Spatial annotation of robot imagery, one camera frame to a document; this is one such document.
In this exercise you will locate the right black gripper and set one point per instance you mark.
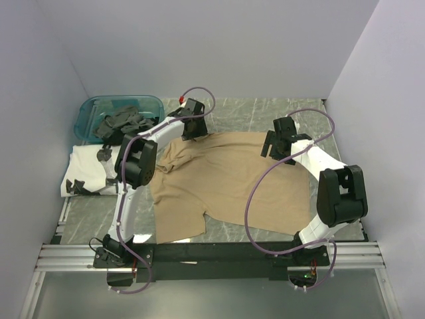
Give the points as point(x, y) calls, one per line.
point(271, 139)

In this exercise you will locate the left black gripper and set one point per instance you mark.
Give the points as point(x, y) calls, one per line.
point(202, 130)

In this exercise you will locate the tan t shirt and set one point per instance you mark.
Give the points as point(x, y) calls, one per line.
point(220, 176)

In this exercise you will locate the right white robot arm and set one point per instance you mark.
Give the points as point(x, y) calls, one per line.
point(341, 195)

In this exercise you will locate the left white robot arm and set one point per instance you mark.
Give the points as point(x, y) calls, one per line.
point(135, 167)

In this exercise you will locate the dark grey t shirt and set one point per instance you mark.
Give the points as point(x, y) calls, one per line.
point(127, 119)

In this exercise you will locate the teal plastic bin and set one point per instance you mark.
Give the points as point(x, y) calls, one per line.
point(95, 109)

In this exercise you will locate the white printed t shirt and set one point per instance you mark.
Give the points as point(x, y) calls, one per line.
point(91, 171)

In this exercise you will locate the black base beam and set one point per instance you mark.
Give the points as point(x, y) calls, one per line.
point(201, 261)

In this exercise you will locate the aluminium rail frame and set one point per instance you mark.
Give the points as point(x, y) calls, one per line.
point(79, 258)

